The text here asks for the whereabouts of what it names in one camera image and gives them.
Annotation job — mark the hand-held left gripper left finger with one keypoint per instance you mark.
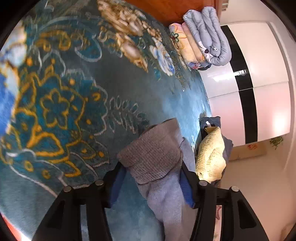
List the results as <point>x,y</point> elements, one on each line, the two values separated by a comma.
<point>115,185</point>

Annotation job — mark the wooden headboard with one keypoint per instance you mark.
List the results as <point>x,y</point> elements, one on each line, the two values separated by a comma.
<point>173,9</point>

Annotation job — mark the teal floral blanket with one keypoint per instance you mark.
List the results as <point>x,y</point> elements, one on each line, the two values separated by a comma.
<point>69,104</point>

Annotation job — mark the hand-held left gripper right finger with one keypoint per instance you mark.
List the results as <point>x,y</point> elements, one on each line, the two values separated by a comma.
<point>187,190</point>

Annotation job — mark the white wardrobe with black stripe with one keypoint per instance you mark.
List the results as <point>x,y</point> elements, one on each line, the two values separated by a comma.
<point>268,104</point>

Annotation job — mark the mustard yellow knit sweater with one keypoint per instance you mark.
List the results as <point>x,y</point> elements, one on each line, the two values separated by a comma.
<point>210,155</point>

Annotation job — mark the folded light blue quilt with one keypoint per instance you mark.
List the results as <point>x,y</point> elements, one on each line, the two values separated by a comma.
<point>215,39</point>

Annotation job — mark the green hanging plant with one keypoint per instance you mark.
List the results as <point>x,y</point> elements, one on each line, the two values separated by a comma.
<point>276,141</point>

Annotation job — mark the light blue sweatshirt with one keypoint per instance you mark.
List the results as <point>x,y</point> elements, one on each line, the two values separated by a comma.
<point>161,201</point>

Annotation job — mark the red door sticker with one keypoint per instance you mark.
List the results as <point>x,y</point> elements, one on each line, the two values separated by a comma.
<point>252,146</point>

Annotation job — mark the folded cream floral quilt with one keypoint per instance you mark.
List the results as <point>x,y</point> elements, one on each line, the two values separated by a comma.
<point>187,46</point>

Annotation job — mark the beige door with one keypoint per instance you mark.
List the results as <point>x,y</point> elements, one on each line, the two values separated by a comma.
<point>240,153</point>

